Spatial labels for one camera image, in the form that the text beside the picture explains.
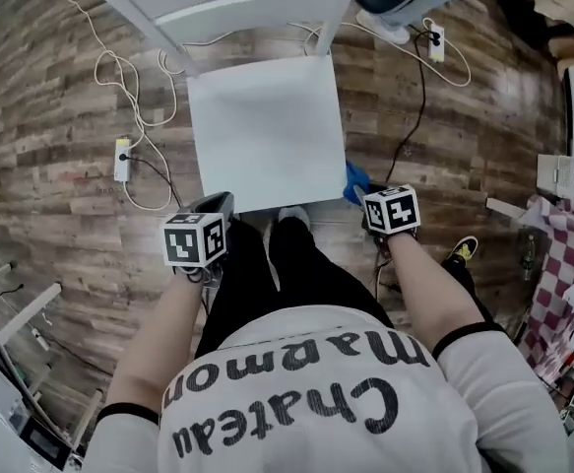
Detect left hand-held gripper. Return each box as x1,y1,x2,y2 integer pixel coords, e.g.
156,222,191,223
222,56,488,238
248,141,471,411
162,191,237,289

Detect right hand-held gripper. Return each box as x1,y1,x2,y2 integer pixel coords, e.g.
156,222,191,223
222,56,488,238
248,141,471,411
359,182,422,245

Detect blue wiping cloth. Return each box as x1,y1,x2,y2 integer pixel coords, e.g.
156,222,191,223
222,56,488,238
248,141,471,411
340,159,371,209

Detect white wooden chair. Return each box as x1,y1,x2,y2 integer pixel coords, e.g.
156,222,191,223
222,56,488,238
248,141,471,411
101,0,366,215

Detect person's left forearm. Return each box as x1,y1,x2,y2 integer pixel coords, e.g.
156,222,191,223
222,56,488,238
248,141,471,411
111,268,207,413

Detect person's right forearm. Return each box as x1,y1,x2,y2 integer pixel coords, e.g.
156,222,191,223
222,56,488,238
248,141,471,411
387,232,487,349

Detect person's white shoe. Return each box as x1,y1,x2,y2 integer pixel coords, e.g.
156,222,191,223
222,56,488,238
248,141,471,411
276,204,312,231

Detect person's black trousers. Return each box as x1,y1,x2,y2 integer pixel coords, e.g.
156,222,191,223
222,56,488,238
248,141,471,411
195,217,396,359

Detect clear plastic bottle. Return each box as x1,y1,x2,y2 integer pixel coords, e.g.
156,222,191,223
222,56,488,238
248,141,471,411
519,234,540,283

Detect white microwave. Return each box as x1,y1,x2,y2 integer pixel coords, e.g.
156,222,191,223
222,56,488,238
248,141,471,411
536,153,574,201

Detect pink checkered tablecloth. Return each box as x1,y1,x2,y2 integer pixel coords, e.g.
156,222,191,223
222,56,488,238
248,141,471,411
517,194,574,393

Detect person's white printed t-shirt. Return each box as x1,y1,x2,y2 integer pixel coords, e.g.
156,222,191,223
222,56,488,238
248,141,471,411
82,307,571,473

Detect slim white power strip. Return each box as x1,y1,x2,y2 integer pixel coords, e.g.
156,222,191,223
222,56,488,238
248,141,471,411
29,326,51,352

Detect white power strip with cable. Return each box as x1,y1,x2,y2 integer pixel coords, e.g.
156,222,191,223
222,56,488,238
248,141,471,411
121,15,473,212

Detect white frame table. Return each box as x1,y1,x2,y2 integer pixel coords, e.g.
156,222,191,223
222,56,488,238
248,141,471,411
0,262,63,347

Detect white cable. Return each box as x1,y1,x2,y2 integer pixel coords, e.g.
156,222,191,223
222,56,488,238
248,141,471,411
28,0,145,142

